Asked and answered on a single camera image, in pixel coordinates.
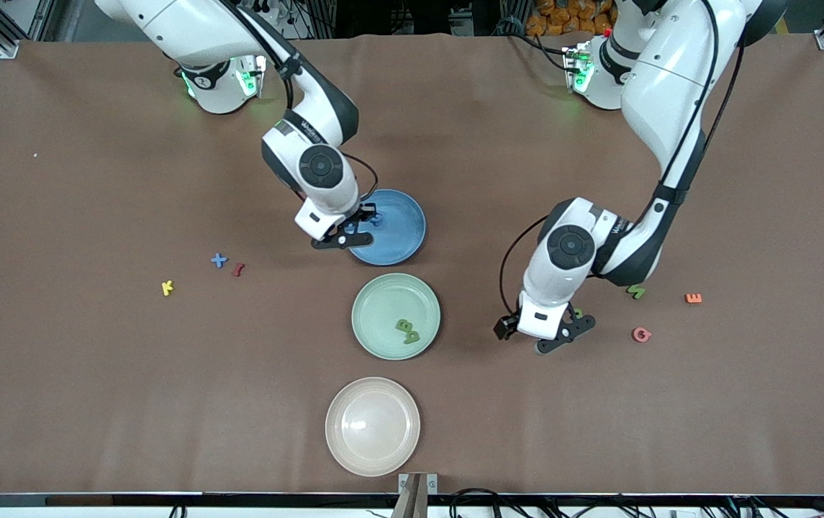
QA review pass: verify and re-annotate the blue plate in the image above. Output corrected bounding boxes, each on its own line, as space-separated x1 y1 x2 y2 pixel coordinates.
344 188 427 266

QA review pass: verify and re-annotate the green plate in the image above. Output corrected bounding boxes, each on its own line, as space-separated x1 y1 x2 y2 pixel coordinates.
351 273 441 360

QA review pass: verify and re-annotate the brown table cover sheet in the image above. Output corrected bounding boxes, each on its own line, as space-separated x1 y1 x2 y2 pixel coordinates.
0 32 824 497

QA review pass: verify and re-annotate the white connector box green light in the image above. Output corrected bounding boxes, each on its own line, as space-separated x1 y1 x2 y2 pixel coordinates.
561 45 594 92
237 54 268 99

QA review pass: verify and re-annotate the beige plate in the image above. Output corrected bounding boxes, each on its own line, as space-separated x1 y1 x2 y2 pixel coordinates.
325 376 421 477

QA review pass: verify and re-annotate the white power strip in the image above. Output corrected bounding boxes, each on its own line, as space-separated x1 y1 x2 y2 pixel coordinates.
248 0 290 27

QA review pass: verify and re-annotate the orange packaged goods pile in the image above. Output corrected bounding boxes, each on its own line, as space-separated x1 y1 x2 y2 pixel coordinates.
525 0 617 37

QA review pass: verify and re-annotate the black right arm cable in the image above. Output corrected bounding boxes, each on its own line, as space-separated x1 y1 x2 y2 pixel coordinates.
225 0 379 209

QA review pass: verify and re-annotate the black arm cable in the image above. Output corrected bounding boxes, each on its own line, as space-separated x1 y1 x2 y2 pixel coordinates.
498 0 747 321
225 0 379 209

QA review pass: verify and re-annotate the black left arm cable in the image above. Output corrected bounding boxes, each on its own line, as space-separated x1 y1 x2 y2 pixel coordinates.
498 0 747 321

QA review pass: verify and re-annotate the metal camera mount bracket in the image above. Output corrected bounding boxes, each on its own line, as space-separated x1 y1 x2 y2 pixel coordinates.
391 472 438 518

